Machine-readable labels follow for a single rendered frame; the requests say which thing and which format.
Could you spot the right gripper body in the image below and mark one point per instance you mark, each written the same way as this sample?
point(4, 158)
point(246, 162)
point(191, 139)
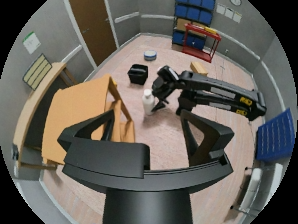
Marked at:
point(161, 98)

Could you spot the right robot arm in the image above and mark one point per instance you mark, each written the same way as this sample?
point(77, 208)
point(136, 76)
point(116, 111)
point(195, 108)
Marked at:
point(240, 99)

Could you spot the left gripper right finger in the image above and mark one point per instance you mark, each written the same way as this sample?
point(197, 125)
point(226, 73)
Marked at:
point(216, 136)

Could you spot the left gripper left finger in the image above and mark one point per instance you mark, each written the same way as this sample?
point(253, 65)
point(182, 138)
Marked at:
point(87, 127)

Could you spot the tan wooden shelving unit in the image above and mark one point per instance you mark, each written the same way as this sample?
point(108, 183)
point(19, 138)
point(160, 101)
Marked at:
point(78, 103)

